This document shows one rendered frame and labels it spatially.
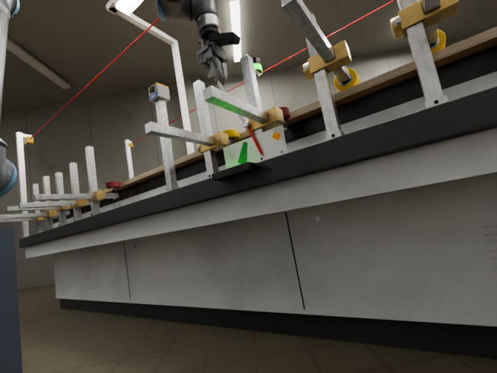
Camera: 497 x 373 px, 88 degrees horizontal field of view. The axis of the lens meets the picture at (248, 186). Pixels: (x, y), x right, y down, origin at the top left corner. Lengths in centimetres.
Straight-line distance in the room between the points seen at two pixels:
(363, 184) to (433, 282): 40
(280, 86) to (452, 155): 483
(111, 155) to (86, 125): 78
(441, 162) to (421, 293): 45
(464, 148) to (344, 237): 47
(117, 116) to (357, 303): 528
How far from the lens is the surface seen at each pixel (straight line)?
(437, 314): 106
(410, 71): 100
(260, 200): 92
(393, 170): 79
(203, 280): 145
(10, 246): 89
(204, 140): 99
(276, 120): 89
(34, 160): 631
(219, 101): 71
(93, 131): 583
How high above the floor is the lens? 51
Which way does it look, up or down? 7 degrees up
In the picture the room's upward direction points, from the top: 10 degrees counter-clockwise
